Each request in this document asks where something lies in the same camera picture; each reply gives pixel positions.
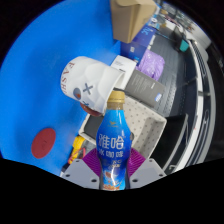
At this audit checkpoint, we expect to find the blue carton box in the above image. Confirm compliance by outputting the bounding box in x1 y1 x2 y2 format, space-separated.
120 24 158 63

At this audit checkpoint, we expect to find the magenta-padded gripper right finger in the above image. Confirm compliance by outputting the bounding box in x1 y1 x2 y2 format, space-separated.
126 147 167 190

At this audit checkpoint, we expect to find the flat round red coaster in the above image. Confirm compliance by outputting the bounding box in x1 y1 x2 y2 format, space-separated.
30 127 57 160

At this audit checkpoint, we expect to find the blue drink bottle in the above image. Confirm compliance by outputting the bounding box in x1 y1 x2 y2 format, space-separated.
95 89 133 192

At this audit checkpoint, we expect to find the tall dark grey box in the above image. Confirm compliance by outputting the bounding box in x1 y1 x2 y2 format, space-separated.
124 68 167 108

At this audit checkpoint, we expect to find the white polka-dot storage tray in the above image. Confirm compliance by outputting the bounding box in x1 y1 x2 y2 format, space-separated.
78 94 168 159

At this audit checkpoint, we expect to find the yellow multimeter with red leads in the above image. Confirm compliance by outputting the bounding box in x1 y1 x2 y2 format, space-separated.
67 134 88 165

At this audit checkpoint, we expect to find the teal holder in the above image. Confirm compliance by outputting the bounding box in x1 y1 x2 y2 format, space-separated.
178 39 190 53

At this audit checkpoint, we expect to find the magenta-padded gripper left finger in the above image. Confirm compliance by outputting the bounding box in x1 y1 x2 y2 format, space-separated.
59 148 102 190

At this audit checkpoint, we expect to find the black overhead shelf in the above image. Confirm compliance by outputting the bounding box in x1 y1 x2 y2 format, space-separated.
163 39 218 174

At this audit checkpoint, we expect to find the small white carton box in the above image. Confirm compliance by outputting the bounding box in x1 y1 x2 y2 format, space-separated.
110 54 138 90

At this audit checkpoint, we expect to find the white mug with brown handle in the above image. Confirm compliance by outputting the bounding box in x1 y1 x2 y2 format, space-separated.
59 55 126 118

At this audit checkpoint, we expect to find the purple plastic bag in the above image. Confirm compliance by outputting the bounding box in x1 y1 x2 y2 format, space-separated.
135 49 166 82

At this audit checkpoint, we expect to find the brown cardboard box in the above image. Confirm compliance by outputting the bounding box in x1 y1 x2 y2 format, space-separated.
109 0 158 44

